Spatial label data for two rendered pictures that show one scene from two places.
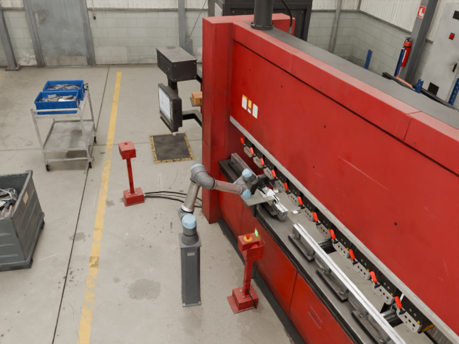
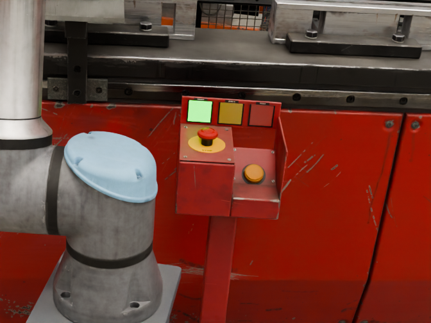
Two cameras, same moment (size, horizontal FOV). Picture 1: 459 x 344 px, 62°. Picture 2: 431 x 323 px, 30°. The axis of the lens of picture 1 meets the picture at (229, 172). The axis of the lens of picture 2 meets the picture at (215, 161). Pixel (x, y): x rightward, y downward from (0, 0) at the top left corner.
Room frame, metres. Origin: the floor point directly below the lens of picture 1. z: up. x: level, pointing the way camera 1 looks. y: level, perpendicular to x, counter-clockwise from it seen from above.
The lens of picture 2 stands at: (1.98, 1.13, 1.48)
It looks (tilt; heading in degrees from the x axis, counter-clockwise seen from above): 28 degrees down; 287
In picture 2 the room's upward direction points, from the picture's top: 6 degrees clockwise
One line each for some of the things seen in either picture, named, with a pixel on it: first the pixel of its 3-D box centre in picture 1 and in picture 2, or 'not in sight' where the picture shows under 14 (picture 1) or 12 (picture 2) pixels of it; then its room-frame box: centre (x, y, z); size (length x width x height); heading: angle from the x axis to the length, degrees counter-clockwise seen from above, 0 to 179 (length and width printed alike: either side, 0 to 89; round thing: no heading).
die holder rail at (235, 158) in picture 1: (243, 168); not in sight; (3.29, -0.15, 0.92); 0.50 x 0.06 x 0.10; 26
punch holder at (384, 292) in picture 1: (388, 285); not in sight; (1.56, -0.99, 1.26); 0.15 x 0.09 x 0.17; 26
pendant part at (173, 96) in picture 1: (171, 106); not in sight; (3.63, 0.64, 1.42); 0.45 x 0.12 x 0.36; 28
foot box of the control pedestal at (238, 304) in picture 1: (242, 297); not in sight; (2.36, -0.19, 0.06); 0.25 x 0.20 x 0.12; 111
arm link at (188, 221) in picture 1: (189, 223); (105, 191); (2.38, 0.31, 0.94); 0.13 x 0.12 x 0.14; 20
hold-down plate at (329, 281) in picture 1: (331, 284); not in sight; (1.87, -0.78, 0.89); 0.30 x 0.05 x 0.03; 26
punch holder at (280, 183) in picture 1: (284, 179); not in sight; (2.64, -0.46, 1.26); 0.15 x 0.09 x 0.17; 26
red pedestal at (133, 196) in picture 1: (130, 173); not in sight; (3.85, 1.21, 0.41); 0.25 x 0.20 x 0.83; 116
